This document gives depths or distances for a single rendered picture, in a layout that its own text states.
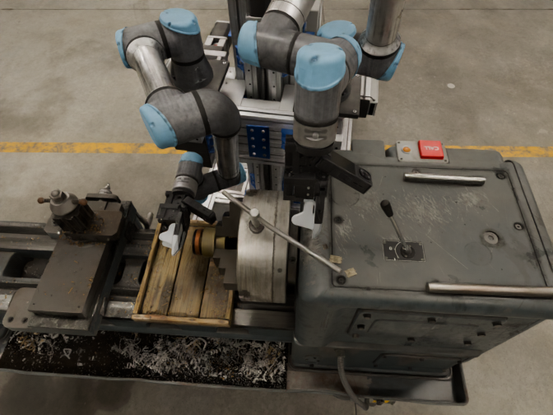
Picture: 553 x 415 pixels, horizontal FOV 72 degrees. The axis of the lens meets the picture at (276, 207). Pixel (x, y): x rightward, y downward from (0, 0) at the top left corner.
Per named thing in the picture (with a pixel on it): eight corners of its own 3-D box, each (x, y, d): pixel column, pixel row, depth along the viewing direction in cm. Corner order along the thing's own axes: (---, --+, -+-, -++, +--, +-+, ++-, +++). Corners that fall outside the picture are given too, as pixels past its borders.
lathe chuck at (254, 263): (280, 216, 129) (278, 170, 100) (274, 310, 116) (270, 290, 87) (253, 214, 129) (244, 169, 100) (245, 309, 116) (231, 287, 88)
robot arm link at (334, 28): (320, 51, 129) (324, 11, 118) (359, 60, 126) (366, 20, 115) (308, 72, 123) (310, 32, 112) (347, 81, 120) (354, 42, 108)
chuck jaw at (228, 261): (253, 249, 104) (248, 288, 97) (254, 258, 108) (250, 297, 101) (214, 247, 105) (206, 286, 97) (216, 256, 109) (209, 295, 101)
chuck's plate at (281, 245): (290, 216, 129) (291, 170, 100) (285, 311, 116) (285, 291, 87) (280, 216, 129) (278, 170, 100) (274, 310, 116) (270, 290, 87)
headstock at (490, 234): (463, 221, 137) (520, 146, 104) (497, 359, 111) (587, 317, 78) (299, 212, 140) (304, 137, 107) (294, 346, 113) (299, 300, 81)
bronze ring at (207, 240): (227, 221, 107) (195, 219, 108) (222, 249, 102) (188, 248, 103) (230, 237, 115) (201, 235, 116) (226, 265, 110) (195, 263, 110)
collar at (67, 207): (82, 193, 114) (77, 188, 112) (72, 216, 110) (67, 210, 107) (57, 193, 114) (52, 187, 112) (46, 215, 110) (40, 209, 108)
